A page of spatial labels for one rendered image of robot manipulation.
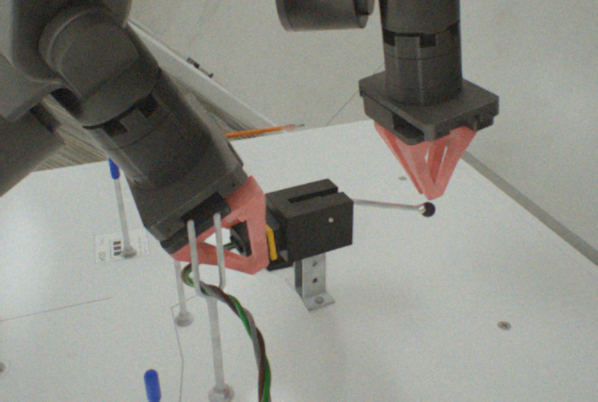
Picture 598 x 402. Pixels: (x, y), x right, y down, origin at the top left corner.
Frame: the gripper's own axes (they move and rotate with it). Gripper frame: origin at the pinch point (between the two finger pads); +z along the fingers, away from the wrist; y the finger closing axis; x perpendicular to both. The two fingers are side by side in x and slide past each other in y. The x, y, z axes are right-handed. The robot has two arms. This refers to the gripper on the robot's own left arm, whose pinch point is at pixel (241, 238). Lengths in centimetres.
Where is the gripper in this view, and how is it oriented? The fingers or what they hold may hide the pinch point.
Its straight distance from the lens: 47.5
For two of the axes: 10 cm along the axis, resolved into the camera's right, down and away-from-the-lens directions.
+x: 8.1, -5.8, 0.3
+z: 4.3, 6.3, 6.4
